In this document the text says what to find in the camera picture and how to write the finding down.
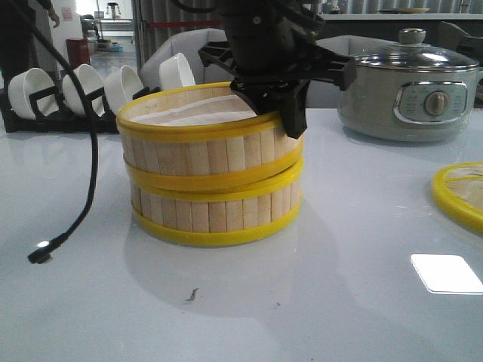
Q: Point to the bamboo steamer drawer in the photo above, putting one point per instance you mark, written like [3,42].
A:
[223,218]
[202,157]

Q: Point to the grey-green electric cooking pot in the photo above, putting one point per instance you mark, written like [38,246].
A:
[410,106]

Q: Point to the liner paper in upper drawer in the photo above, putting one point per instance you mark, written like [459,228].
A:
[210,111]

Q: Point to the right grey upholstered chair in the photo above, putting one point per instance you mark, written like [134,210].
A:
[323,95]

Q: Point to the black bowl rack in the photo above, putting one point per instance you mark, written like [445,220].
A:
[61,120]

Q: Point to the yellow rimmed bamboo steamer lid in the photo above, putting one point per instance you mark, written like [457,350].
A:
[457,191]

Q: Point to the person in dark clothes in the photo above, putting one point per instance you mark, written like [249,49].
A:
[16,36]

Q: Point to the red bin in background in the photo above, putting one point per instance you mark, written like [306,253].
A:
[78,52]

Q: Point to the glass pot lid with knob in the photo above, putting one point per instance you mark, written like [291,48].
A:
[411,53]

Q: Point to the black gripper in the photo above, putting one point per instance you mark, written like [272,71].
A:
[271,51]

